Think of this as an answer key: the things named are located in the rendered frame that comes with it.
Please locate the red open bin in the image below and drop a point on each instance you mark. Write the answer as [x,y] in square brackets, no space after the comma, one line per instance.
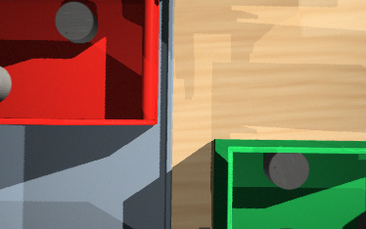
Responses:
[111,80]

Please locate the green bin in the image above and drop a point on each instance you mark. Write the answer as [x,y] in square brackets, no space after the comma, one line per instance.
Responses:
[332,197]

